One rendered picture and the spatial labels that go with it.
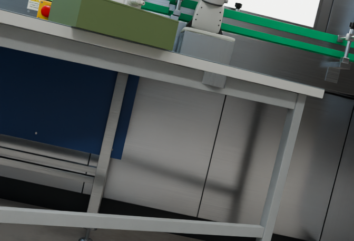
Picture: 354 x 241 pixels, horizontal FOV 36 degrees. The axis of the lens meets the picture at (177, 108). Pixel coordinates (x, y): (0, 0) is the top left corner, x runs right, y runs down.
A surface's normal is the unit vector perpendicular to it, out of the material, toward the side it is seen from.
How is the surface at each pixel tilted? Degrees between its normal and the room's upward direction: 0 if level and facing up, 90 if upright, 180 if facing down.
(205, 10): 106
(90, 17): 90
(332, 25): 90
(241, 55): 90
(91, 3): 90
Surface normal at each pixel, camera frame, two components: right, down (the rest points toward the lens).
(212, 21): 0.07, 0.40
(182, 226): 0.47, 0.17
